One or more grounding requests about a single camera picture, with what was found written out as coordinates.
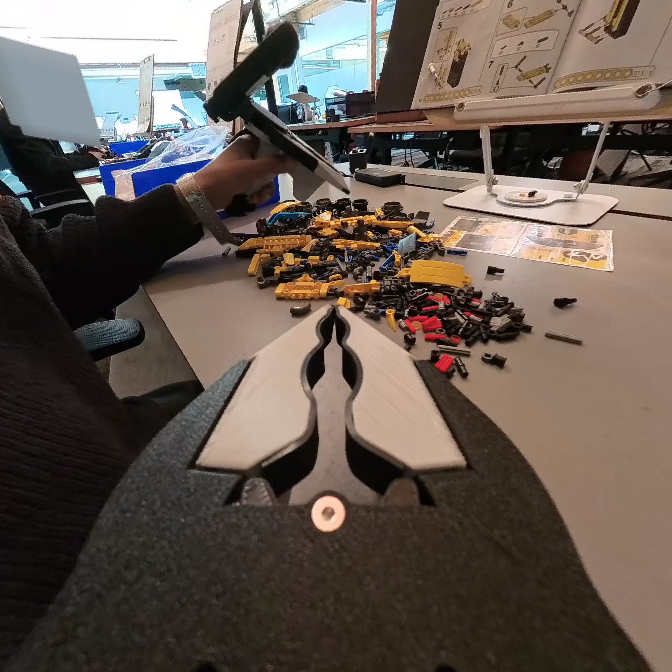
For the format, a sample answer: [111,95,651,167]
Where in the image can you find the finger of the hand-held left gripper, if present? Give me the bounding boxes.
[282,138,351,194]
[288,127,351,186]

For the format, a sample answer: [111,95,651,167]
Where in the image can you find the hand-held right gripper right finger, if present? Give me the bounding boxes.
[335,304,468,474]

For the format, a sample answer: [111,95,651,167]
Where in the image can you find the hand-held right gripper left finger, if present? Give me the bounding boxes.
[195,304,337,477]

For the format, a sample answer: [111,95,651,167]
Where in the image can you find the yellow holed connector assembly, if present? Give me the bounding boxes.
[274,280,345,301]

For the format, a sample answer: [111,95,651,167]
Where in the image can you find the yellow curved panel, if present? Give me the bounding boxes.
[397,260,472,288]

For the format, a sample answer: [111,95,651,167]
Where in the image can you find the person's left forearm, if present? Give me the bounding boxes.
[52,185,204,329]

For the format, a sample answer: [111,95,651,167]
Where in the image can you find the person's left hand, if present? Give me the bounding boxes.
[191,134,302,211]

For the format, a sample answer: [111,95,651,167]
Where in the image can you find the cardboard sheet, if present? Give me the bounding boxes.
[138,55,155,134]
[206,0,253,95]

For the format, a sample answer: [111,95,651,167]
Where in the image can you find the flat black adapter box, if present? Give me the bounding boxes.
[354,167,406,188]

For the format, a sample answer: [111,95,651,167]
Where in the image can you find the long yellow holed beam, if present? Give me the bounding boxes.
[239,234,314,254]

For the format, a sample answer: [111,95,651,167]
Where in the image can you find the clear plastic bag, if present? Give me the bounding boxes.
[113,125,232,179]

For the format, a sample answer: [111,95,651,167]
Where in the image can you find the pile of mixed building pieces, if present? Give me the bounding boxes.
[236,197,470,316]

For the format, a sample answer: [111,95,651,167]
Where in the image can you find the person's dark trousers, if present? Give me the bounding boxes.
[118,379,204,436]

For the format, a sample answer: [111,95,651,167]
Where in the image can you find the pile of black red pins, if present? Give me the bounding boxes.
[362,281,533,379]

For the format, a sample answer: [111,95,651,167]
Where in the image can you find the blue plastic bin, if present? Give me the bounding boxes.
[99,160,150,201]
[131,157,280,220]

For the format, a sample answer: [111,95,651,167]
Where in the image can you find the black chair armrest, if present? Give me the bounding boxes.
[73,318,145,362]

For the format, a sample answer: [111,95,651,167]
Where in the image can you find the yellow grey sticker sheet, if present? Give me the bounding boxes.
[438,215,615,272]

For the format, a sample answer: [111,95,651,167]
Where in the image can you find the open instruction booklet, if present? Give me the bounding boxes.
[411,0,672,110]

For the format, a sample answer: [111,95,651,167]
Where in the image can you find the black office chair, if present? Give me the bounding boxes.
[0,178,98,232]

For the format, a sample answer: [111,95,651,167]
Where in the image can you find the book stand with white base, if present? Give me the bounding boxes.
[374,0,672,228]

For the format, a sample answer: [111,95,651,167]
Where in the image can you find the grey watch strap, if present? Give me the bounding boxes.
[176,173,239,247]

